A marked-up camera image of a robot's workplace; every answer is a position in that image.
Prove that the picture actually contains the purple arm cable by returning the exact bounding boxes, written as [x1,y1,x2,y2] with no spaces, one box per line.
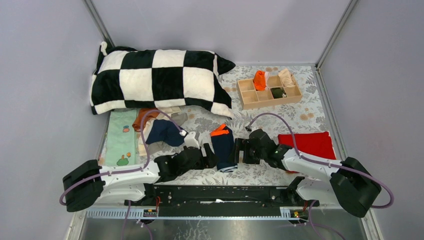
[58,109,188,207]
[245,112,395,240]

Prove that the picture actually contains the rolled dark green garment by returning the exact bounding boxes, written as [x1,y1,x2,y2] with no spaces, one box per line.
[270,87,287,99]

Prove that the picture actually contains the mint green printed cloth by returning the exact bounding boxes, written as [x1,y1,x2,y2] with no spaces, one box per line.
[104,109,137,167]

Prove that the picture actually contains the black white checkered pillow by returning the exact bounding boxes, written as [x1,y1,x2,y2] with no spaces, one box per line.
[89,41,235,118]

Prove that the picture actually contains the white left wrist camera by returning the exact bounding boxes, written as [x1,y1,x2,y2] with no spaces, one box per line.
[184,131,201,149]

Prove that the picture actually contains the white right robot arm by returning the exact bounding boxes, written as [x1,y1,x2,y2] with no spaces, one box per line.
[230,129,382,218]

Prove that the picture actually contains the floral bed sheet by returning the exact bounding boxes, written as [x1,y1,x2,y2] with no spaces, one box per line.
[167,66,330,186]

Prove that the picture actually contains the cream beige garment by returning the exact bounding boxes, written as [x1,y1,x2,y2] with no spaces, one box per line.
[132,106,181,157]

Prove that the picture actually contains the navy underwear orange trim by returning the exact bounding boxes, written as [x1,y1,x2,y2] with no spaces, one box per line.
[210,123,238,173]

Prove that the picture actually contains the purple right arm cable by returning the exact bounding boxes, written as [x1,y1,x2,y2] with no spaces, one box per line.
[245,112,395,240]

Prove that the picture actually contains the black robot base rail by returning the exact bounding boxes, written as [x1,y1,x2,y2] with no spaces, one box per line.
[124,177,320,213]

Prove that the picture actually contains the orange underwear white trim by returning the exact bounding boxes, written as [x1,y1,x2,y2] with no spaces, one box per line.
[252,70,269,91]

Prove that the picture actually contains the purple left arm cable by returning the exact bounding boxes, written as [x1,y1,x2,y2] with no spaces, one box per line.
[58,109,188,207]

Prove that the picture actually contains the rust brown garment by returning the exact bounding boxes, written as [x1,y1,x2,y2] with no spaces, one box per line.
[132,108,159,132]

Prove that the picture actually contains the perforated metal cable tray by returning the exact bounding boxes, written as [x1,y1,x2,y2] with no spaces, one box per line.
[86,207,301,221]

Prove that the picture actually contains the red folded cloth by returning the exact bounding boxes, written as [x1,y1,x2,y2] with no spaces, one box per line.
[294,131,337,160]

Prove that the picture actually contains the grey garment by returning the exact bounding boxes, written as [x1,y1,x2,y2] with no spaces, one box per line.
[145,112,189,157]

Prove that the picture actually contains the wooden compartment organizer box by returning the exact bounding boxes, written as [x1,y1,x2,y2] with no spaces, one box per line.
[236,73,303,110]

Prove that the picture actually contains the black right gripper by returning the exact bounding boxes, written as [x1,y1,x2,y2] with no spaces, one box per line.
[227,137,267,165]

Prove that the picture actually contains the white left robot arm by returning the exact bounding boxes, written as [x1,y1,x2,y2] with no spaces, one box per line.
[59,143,219,212]

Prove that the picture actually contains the rolled beige garment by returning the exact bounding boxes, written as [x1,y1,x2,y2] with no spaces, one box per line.
[278,68,296,88]

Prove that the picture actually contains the plain navy garment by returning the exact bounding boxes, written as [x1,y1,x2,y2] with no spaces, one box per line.
[145,119,185,147]

